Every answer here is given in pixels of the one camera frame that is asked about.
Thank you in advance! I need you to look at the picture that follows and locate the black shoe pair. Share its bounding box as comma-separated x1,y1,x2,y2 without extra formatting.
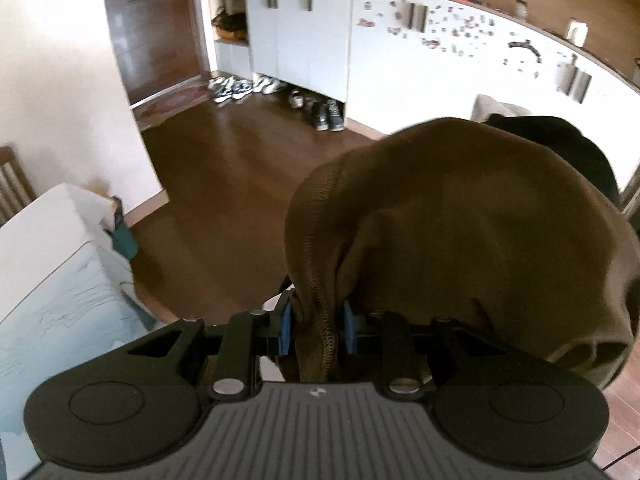
311,99,345,132

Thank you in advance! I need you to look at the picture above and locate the brown wooden door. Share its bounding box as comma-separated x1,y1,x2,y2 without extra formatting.
105,0,204,105

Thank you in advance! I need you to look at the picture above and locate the white blue table cloth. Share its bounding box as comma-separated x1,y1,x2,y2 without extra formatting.
1,183,164,479

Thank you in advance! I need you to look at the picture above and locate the reddish door mat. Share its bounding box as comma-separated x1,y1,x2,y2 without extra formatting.
132,80,210,131

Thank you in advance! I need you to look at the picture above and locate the white cabinet run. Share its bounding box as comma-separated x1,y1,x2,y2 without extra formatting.
245,0,639,185

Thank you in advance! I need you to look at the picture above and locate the wooden slatted chair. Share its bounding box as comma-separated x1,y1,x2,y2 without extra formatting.
0,145,37,226

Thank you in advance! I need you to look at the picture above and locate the brown garment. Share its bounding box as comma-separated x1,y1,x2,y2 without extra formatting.
284,115,639,388

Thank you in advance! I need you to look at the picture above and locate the white sneakers pile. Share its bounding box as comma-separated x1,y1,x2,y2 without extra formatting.
207,76,288,105

